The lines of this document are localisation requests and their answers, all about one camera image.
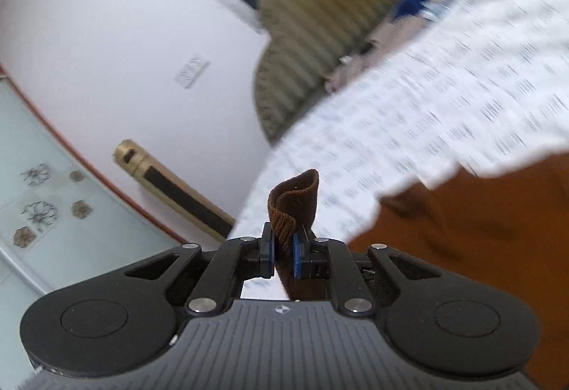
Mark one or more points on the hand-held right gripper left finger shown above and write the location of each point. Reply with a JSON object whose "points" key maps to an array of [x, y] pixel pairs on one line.
{"points": [[268, 252]]}

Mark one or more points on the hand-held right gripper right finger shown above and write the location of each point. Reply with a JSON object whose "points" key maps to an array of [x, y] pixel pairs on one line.
{"points": [[298, 259]]}

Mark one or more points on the brown knit sweater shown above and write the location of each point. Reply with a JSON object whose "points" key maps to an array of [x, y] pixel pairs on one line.
{"points": [[466, 234]]}

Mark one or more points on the white script-printed blanket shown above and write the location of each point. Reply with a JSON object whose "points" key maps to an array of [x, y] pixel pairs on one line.
{"points": [[444, 96]]}

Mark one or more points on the olive striped padded headboard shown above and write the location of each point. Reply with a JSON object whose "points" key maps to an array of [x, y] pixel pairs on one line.
{"points": [[320, 8]]}

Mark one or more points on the dark blue cloth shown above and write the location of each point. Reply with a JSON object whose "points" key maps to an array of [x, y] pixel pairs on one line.
{"points": [[415, 3]]}

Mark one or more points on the wooden frame furniture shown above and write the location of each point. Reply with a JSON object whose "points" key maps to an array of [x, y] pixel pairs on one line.
{"points": [[173, 190]]}

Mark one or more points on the white wall socket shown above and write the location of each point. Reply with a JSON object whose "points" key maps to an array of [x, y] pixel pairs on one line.
{"points": [[184, 80], [200, 65]]}

